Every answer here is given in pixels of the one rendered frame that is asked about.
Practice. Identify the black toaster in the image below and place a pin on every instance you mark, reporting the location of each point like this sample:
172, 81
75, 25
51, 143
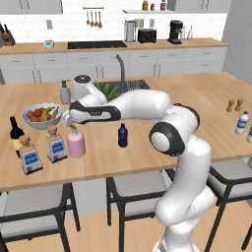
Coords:
146, 35

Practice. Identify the red jar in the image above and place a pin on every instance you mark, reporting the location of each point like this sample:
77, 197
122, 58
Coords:
163, 5

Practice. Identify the glass bottle with blue label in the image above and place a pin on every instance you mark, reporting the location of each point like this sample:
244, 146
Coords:
31, 158
56, 146

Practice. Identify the white wall shelf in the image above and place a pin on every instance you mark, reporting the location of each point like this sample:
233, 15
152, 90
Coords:
147, 11

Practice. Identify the dark sink basin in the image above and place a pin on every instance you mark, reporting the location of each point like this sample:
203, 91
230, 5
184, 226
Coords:
138, 85

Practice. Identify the small brown jar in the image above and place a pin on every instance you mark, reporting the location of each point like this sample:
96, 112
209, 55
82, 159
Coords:
152, 7

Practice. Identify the grey upper cupboard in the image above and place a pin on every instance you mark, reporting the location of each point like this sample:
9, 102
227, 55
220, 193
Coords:
31, 6
200, 6

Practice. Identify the wooden spoon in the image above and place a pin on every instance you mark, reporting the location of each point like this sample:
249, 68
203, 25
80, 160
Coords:
92, 19
87, 19
96, 19
100, 21

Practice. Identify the black hob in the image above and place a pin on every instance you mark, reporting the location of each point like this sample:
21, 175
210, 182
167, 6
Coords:
96, 44

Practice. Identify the clear glass bottle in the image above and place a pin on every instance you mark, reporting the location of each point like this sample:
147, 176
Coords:
190, 33
182, 33

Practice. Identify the grey lower cupboard run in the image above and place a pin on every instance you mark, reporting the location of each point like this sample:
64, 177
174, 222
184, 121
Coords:
147, 64

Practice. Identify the yellow jar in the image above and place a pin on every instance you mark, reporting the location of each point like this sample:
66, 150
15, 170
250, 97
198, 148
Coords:
145, 5

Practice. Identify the black coffee machine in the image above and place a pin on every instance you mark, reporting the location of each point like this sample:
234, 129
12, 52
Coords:
175, 32

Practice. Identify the black stool with grey seat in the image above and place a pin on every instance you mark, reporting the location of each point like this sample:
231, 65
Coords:
231, 178
138, 193
31, 205

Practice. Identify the dark wine bottle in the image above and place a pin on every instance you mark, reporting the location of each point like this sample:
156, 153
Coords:
15, 132

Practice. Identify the wooden tool rail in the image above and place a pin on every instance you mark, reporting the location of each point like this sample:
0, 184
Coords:
93, 8

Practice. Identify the red apple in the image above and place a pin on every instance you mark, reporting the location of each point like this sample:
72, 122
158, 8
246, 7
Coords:
38, 112

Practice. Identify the orange fruit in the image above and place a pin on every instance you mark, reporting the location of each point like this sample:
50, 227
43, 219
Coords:
30, 114

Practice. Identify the grey tap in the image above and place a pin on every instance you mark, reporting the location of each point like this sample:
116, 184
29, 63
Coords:
121, 74

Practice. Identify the teal kitchen timer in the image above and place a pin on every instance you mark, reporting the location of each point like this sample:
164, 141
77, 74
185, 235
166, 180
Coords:
49, 44

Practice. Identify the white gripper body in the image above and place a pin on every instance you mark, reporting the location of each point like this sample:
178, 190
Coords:
66, 117

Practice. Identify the white bottle with blue label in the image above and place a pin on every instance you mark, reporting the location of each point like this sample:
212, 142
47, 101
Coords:
241, 123
250, 135

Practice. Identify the grey soap dispenser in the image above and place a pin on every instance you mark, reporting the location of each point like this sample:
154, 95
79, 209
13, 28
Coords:
65, 93

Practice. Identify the dark knife block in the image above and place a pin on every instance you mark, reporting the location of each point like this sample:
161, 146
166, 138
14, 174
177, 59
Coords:
8, 36

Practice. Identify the yellow banana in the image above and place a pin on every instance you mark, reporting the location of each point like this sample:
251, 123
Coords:
50, 113

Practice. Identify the dark blue bottle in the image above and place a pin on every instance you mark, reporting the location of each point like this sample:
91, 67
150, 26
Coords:
122, 136

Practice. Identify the pale blue fruit bowl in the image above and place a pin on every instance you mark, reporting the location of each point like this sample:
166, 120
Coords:
42, 124

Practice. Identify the green plant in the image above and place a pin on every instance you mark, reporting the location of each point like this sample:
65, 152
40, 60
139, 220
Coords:
107, 89

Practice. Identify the pink bottle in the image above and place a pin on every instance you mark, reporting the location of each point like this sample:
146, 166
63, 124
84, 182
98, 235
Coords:
76, 144

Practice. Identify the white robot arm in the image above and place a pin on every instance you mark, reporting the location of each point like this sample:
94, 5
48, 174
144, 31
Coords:
183, 164

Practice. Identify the brown shaker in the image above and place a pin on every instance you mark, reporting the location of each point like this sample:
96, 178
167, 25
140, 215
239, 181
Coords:
239, 104
230, 105

